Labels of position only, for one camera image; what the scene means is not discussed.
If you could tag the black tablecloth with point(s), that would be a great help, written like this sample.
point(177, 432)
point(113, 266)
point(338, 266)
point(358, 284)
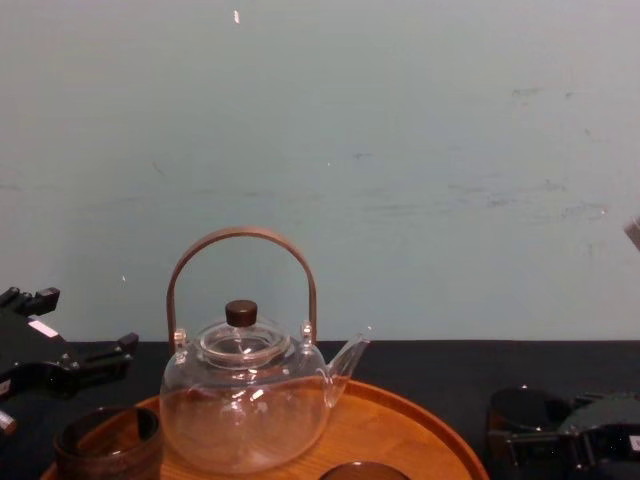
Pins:
point(425, 362)

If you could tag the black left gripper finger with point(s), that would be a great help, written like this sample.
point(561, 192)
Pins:
point(95, 362)
point(44, 300)

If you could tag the glass lid with dark knob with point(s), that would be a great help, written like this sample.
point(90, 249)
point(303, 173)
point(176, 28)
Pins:
point(241, 312)

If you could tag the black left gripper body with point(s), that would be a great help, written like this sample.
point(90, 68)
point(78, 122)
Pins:
point(25, 347)

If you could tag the dark brown round coaster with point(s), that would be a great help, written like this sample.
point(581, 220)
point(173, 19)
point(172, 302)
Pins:
point(362, 472)

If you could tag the round wooden tray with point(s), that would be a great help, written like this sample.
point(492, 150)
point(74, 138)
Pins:
point(390, 430)

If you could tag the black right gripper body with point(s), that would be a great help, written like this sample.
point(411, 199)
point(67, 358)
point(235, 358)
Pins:
point(607, 440)

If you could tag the dark brown ribbed cup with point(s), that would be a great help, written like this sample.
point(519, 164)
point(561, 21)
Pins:
point(110, 467)

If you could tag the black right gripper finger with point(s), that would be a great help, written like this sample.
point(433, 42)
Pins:
point(597, 398)
point(535, 445)

